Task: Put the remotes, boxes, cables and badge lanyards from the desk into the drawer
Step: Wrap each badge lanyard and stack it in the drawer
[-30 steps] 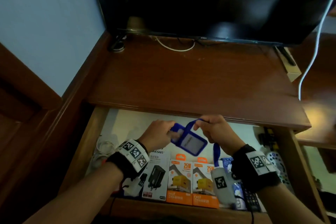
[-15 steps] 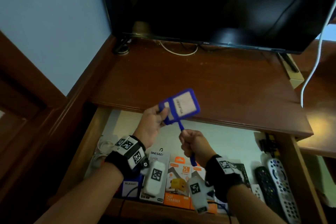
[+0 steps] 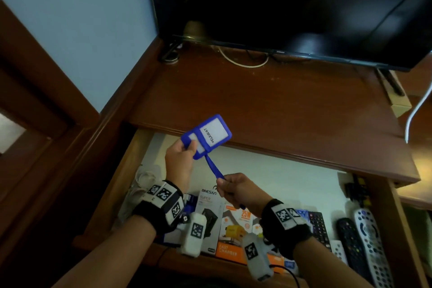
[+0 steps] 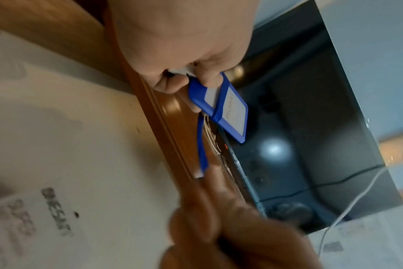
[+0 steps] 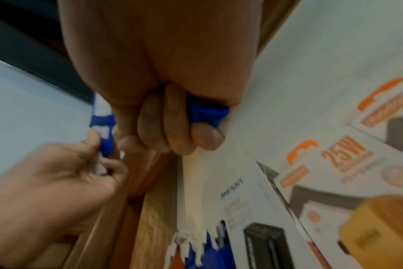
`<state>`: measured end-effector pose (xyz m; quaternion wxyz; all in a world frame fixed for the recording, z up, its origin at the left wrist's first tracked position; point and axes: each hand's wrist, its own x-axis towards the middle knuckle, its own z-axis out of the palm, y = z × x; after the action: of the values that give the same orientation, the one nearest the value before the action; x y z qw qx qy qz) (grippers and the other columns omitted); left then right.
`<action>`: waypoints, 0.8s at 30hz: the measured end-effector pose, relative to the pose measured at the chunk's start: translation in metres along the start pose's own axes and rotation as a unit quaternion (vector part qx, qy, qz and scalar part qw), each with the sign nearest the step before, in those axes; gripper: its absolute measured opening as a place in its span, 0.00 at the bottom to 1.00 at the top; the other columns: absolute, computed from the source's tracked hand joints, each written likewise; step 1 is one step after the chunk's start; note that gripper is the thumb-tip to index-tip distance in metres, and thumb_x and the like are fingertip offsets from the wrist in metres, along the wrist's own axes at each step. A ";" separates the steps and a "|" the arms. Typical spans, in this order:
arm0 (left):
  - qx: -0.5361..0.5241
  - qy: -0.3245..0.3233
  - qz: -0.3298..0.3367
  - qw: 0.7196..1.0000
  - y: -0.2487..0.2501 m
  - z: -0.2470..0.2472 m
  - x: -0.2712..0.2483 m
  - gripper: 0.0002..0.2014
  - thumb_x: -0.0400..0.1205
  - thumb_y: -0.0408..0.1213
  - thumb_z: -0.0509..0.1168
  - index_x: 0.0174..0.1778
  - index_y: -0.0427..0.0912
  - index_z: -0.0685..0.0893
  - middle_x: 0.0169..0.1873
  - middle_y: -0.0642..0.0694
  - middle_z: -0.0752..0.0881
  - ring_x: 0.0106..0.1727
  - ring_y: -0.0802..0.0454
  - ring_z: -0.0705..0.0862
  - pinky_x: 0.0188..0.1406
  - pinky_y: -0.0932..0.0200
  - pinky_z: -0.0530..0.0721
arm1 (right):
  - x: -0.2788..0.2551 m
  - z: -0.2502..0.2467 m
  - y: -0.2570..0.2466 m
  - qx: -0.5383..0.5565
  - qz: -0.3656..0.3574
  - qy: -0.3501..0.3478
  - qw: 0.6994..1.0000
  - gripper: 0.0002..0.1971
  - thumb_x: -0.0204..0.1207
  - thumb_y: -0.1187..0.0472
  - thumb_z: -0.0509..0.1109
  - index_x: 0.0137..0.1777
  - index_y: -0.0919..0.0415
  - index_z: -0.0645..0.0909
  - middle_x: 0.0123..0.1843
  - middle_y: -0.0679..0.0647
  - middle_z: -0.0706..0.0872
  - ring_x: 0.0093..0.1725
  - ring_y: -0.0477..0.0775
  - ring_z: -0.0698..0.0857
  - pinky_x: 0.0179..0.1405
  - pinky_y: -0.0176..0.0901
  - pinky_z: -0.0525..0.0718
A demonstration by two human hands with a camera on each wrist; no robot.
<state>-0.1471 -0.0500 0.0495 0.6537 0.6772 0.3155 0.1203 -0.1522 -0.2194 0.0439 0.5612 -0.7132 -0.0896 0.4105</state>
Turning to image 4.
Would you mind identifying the person's left hand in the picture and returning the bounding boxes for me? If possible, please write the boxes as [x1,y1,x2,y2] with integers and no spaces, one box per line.
[106,0,260,114]

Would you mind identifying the person's right hand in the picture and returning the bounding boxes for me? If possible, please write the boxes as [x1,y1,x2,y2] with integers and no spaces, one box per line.
[159,164,319,269]

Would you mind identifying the wooden drawer with white bottom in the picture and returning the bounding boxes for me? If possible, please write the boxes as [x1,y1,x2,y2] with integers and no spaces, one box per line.
[0,0,198,269]

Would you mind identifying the white charger box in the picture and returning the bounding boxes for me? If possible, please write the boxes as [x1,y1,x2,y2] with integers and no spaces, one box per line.
[0,186,94,269]

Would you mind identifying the printed newspaper sheet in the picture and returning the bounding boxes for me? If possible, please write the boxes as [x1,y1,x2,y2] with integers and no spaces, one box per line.
[306,207,403,269]

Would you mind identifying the black television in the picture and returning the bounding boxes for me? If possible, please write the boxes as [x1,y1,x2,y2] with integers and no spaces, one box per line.
[217,0,403,235]

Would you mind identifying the thin beige cable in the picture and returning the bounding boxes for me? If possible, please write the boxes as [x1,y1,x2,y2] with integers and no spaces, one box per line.
[203,115,223,156]

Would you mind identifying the thick white power cable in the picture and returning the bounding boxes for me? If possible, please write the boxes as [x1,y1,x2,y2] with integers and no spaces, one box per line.
[316,165,389,258]

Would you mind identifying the beige wall lamp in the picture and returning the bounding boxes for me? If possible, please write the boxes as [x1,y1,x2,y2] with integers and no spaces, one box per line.
[376,128,403,165]

